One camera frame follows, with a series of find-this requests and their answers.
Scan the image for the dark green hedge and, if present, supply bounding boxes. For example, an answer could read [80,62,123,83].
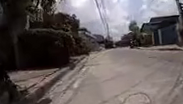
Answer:
[15,23,82,72]

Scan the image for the blue building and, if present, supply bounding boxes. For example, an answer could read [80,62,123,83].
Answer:
[139,13,183,49]

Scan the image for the grey concrete road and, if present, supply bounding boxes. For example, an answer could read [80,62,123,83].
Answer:
[23,39,183,104]

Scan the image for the raised concrete kerb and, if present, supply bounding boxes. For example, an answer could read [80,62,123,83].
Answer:
[135,40,183,58]

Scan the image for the grey concrete sidewalk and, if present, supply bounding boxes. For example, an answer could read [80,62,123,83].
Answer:
[5,53,93,96]

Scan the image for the green tree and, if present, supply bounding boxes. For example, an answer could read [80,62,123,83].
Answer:
[127,19,145,47]

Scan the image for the motorcycle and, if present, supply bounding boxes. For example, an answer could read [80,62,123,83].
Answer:
[128,39,137,49]

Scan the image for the row of distant buildings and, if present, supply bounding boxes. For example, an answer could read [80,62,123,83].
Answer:
[76,21,133,53]

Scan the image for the overhead wires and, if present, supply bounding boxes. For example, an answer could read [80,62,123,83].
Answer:
[91,0,183,38]

